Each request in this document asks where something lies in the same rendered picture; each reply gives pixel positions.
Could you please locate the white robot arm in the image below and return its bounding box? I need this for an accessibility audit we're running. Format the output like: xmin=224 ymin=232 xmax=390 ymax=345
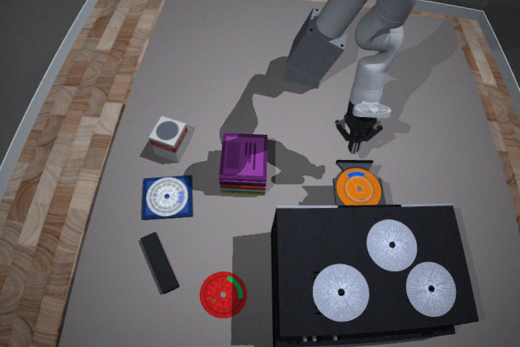
xmin=316 ymin=0 xmax=417 ymax=118

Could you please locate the black flat bar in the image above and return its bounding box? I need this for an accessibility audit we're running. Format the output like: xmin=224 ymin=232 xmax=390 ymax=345
xmin=141 ymin=232 xmax=180 ymax=294

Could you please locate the red cd with green label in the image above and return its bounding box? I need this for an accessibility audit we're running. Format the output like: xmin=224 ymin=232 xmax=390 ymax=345
xmin=200 ymin=271 xmax=247 ymax=319

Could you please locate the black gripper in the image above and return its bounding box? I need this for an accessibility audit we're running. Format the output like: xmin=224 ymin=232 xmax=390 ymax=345
xmin=335 ymin=100 xmax=383 ymax=154

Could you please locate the orange cd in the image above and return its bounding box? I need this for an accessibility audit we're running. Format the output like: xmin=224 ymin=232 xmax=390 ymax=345
xmin=336 ymin=168 xmax=382 ymax=206

